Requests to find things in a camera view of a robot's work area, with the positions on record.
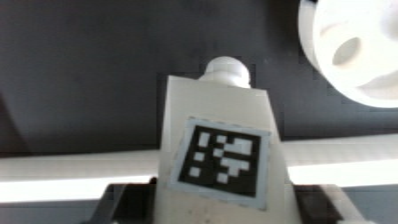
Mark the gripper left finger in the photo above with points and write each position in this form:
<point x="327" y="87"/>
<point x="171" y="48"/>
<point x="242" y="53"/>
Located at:
<point x="127" y="203"/>

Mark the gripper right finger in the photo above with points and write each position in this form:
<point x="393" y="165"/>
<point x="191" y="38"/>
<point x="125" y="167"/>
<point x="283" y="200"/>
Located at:
<point x="324" y="204"/>

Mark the white stool leg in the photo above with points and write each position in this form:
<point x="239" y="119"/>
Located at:
<point x="223" y="177"/>

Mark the white round stool seat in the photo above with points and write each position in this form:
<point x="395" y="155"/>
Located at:
<point x="349" y="39"/>

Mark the white front fence bar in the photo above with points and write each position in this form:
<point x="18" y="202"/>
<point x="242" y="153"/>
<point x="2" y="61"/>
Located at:
<point x="345" y="161"/>

